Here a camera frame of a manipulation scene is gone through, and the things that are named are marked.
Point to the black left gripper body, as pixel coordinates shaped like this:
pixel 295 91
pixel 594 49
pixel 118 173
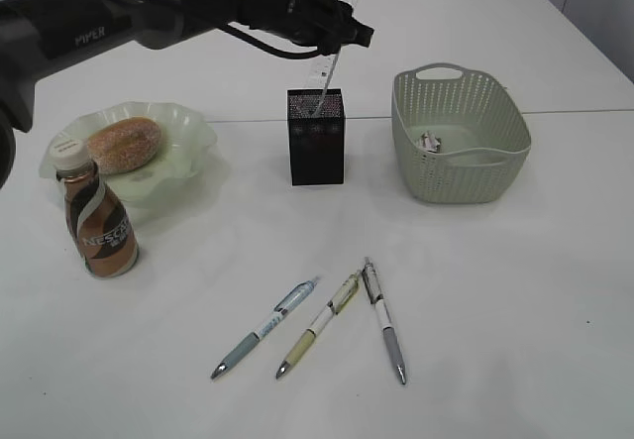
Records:
pixel 326 25

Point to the clear plastic ruler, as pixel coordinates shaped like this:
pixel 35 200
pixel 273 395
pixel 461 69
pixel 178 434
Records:
pixel 319 78

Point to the large paper ball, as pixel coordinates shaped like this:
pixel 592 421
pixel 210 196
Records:
pixel 429 142

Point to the golden bread roll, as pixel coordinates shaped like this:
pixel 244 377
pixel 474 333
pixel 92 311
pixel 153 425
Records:
pixel 125 145

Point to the white grey pen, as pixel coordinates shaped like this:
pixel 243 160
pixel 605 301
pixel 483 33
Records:
pixel 388 332

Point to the blue patterned pen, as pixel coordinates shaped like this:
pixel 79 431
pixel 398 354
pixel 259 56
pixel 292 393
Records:
pixel 252 339

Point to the yellow grip pen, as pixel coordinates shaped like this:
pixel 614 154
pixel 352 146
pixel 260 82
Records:
pixel 334 306

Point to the brown Nescafe coffee bottle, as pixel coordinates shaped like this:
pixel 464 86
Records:
pixel 96 219

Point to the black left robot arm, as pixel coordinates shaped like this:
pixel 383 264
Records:
pixel 42 37

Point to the black mesh pen holder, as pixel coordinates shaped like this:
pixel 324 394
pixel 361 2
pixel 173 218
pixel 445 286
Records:
pixel 316 143

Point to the translucent green wavy plate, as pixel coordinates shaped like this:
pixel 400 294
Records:
pixel 186 140

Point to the green plastic woven basket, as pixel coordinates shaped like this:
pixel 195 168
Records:
pixel 485 139

